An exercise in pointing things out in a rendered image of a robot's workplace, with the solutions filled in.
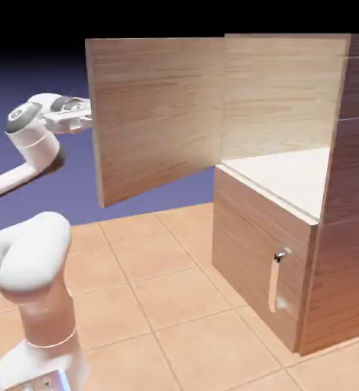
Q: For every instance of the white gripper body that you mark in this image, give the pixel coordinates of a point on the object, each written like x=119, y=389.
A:
x=64, y=122

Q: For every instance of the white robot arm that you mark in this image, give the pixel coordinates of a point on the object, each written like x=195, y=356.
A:
x=29, y=262

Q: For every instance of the light wood cabinet door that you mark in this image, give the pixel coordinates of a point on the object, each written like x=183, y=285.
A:
x=155, y=116

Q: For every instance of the brown wood cabinet door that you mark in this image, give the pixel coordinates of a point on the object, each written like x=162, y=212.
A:
x=246, y=238

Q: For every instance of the wooden cabinet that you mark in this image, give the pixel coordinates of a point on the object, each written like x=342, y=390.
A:
x=347, y=213

